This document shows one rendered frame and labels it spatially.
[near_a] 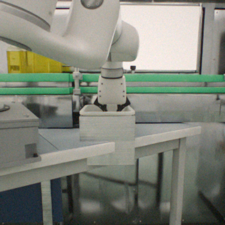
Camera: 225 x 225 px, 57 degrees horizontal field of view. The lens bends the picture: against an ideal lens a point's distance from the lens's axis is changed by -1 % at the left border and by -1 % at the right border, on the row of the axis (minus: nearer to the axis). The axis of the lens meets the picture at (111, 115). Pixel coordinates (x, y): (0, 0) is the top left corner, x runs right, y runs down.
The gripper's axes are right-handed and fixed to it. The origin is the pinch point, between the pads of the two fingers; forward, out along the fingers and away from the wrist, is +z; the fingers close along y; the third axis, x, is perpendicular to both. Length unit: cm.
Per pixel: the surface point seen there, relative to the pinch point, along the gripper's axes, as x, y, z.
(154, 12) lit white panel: -42, -20, -37
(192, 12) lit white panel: -43, -39, -37
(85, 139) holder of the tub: 16.4, 7.9, 0.6
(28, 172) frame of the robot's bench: 27.4, 22.1, 4.6
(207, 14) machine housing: -46, -48, -37
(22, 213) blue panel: 8, 38, 43
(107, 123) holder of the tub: 14.8, 1.1, -4.1
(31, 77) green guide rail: -6.8, 31.2, -13.2
